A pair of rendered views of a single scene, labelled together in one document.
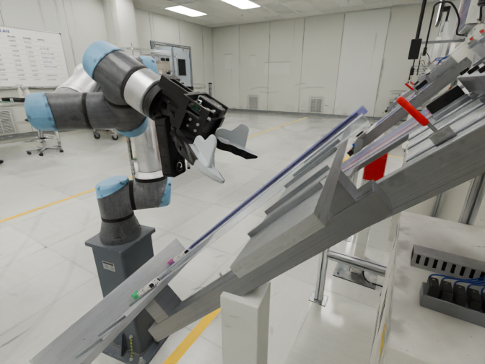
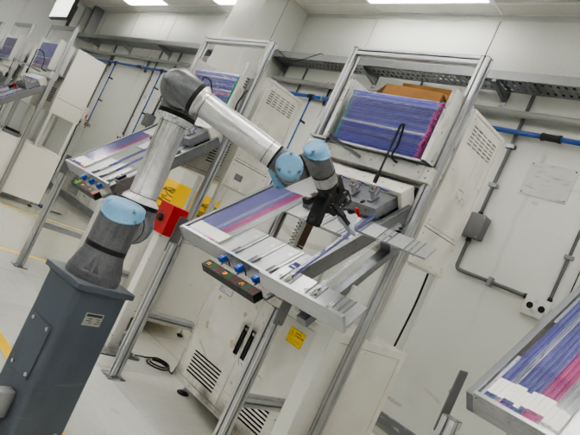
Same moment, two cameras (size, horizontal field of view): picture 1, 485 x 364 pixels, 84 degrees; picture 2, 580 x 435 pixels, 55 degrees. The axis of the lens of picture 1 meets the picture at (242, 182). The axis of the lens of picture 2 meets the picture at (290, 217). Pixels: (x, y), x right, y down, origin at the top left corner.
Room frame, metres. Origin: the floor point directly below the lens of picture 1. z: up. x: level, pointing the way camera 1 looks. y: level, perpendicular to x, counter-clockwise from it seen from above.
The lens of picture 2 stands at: (0.09, 1.86, 0.88)
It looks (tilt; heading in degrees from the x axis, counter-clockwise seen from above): 2 degrees up; 286
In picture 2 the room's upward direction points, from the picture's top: 25 degrees clockwise
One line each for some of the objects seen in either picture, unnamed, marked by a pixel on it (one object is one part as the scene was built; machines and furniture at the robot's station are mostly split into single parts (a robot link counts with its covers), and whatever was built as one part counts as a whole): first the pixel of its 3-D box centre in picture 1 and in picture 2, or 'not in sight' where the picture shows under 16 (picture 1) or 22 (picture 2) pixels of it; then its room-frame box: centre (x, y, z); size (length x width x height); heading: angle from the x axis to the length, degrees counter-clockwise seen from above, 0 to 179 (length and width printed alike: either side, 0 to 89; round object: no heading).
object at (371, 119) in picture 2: not in sight; (390, 126); (0.54, -0.61, 1.52); 0.51 x 0.13 x 0.27; 149
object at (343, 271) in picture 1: (366, 215); (141, 275); (1.39, -0.72, 0.39); 0.24 x 0.24 x 0.78; 59
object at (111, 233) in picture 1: (119, 223); (99, 261); (0.92, 0.48, 0.60); 0.15 x 0.15 x 0.10
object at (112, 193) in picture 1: (116, 195); (118, 223); (0.92, 0.47, 0.72); 0.13 x 0.12 x 0.14; 106
